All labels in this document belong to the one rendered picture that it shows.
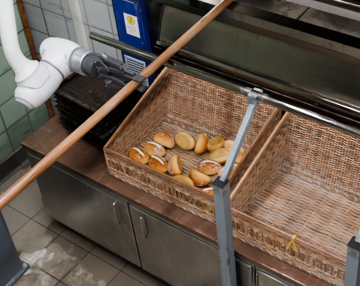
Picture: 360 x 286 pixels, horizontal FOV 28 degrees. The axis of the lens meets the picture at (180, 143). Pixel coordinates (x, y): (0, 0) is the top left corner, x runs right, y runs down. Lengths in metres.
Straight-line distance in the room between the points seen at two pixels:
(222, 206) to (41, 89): 0.72
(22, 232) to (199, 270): 1.10
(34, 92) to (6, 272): 1.17
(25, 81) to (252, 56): 0.87
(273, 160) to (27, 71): 0.99
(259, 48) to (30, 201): 1.60
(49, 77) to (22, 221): 1.36
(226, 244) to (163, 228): 0.40
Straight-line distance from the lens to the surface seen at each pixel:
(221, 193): 2.32
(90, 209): 3.15
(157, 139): 2.97
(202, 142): 2.91
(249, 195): 2.69
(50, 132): 3.21
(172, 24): 2.94
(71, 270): 3.40
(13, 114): 3.83
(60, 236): 3.55
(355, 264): 2.19
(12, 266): 3.39
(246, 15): 2.66
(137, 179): 2.83
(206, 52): 2.87
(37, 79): 2.44
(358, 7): 2.22
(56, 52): 2.50
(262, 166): 2.70
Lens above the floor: 2.60
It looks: 42 degrees down
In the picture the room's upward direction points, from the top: 8 degrees counter-clockwise
